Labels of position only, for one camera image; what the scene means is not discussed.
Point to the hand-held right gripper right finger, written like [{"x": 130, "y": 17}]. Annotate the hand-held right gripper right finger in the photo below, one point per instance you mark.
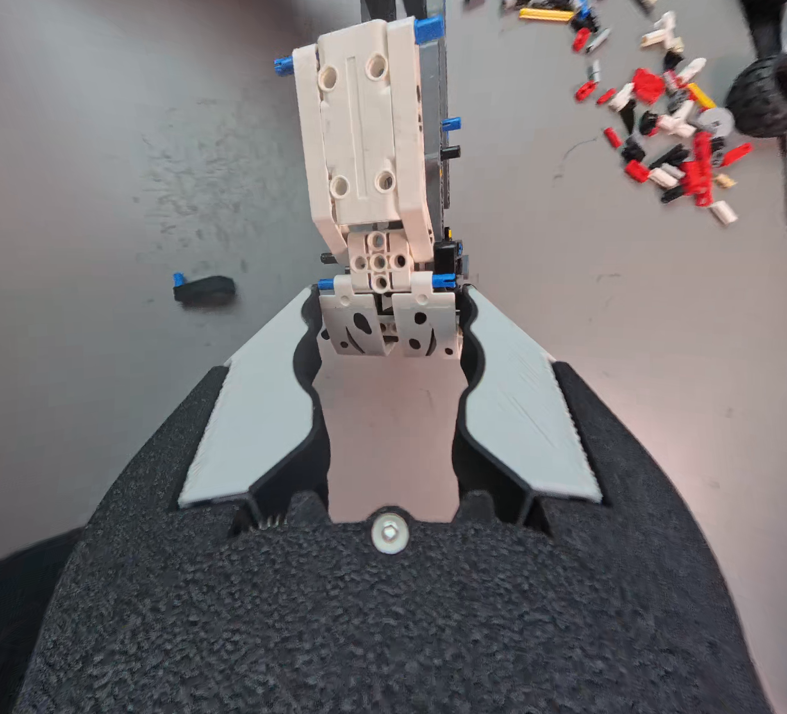
[{"x": 522, "y": 419}]

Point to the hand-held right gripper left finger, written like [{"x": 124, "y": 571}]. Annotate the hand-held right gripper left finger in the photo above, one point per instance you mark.
[{"x": 252, "y": 419}]

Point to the white toy truck model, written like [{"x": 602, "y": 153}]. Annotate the white toy truck model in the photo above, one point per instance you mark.
[{"x": 356, "y": 130}]

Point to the black bent toy beam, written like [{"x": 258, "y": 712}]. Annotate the black bent toy beam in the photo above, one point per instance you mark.
[{"x": 206, "y": 291}]

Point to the pile of red white toy pieces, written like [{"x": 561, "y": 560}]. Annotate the pile of red white toy pieces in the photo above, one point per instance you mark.
[{"x": 695, "y": 173}]

